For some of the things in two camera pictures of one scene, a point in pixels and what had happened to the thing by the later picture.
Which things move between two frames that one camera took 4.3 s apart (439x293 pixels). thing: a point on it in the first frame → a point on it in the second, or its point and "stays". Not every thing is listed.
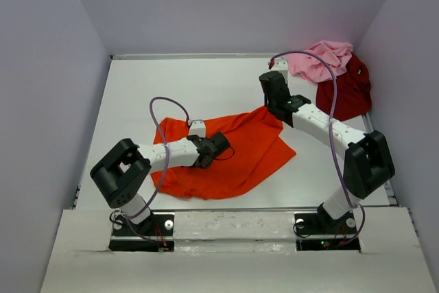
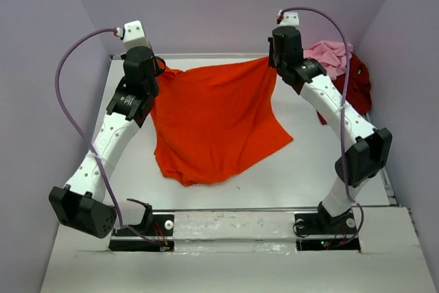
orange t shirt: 258,141 → 210,121
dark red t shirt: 354,92 stays
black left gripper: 201,138 → 158,70
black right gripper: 286,83 → 271,59
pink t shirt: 337,55 stays
